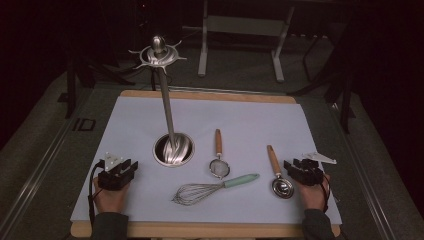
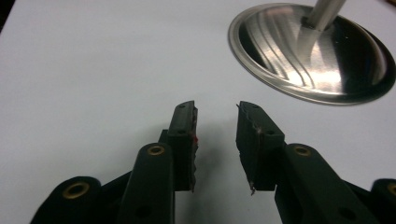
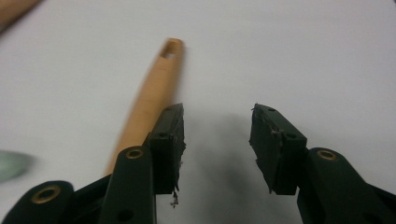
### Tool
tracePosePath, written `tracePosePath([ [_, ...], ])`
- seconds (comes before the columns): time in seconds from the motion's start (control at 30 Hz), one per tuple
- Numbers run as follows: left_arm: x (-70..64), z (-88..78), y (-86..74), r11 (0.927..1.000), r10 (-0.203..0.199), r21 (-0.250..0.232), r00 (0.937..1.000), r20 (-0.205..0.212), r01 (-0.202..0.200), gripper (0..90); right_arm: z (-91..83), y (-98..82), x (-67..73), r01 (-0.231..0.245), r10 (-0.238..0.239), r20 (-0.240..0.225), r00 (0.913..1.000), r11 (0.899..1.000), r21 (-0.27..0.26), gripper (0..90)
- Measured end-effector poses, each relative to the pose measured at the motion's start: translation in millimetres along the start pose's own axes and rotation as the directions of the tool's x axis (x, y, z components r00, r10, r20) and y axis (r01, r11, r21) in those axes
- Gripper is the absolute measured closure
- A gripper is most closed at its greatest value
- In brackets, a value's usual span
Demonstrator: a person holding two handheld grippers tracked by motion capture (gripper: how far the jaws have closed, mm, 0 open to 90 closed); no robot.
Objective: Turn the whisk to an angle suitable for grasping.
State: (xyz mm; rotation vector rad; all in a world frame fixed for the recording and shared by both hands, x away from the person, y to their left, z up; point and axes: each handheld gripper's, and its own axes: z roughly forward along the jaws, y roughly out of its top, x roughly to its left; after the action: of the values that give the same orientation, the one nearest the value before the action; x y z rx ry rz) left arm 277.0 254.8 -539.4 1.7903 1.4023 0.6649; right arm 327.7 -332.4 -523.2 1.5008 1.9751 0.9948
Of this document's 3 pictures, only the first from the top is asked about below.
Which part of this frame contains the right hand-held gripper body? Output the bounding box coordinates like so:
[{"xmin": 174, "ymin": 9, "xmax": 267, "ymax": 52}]
[{"xmin": 292, "ymin": 151, "xmax": 338, "ymax": 187}]

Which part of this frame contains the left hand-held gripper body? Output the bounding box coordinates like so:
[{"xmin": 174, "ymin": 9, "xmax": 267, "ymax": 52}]
[{"xmin": 97, "ymin": 152, "xmax": 134, "ymax": 192}]

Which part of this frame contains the steel scoop with wooden handle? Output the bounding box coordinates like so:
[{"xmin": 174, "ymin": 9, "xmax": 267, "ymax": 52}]
[{"xmin": 266, "ymin": 144, "xmax": 295, "ymax": 200}]

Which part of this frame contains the whisk with mint green handle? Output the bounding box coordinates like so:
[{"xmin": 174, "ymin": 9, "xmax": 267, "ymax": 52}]
[{"xmin": 171, "ymin": 173, "xmax": 261, "ymax": 207}]

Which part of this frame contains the steel utensil rack with hooks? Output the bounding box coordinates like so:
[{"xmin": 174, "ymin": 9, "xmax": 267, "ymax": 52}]
[{"xmin": 128, "ymin": 34, "xmax": 196, "ymax": 168}]

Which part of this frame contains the person's left hand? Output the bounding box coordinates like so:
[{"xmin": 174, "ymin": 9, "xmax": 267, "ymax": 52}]
[{"xmin": 93, "ymin": 176, "xmax": 132, "ymax": 214}]

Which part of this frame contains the person's right hand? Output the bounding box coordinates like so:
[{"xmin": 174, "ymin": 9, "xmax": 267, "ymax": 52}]
[{"xmin": 295, "ymin": 173, "xmax": 332, "ymax": 213}]

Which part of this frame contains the light blue table mat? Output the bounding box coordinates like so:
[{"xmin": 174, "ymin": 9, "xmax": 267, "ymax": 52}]
[{"xmin": 70, "ymin": 95, "xmax": 343, "ymax": 225}]

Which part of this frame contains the dark metal stand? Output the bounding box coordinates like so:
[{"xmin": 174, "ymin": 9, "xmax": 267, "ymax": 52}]
[{"xmin": 288, "ymin": 31, "xmax": 357, "ymax": 135}]

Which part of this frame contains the dark tripod stand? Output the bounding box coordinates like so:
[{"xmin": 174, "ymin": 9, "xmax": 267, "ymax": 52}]
[{"xmin": 57, "ymin": 54, "xmax": 136, "ymax": 120}]

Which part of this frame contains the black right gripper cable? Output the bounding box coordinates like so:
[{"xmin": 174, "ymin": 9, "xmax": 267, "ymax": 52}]
[{"xmin": 318, "ymin": 173, "xmax": 333, "ymax": 214}]

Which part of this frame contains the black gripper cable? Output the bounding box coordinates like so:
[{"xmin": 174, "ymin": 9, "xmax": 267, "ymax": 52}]
[
  {"xmin": 87, "ymin": 159, "xmax": 106, "ymax": 234},
  {"xmin": 318, "ymin": 173, "xmax": 333, "ymax": 214}
]

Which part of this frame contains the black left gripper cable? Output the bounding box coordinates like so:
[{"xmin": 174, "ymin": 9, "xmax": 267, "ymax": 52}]
[{"xmin": 87, "ymin": 159, "xmax": 106, "ymax": 234}]

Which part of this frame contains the grey metal floor rail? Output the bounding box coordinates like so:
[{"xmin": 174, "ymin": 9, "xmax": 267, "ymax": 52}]
[
  {"xmin": 328, "ymin": 101, "xmax": 398, "ymax": 240},
  {"xmin": 0, "ymin": 114, "xmax": 83, "ymax": 240}
]

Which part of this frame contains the small strainer with wooden handle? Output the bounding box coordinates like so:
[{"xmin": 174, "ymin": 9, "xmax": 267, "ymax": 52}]
[{"xmin": 209, "ymin": 128, "xmax": 231, "ymax": 180}]

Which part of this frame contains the white metal stand frame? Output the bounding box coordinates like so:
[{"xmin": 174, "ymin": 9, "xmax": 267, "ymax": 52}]
[{"xmin": 182, "ymin": 0, "xmax": 296, "ymax": 84}]

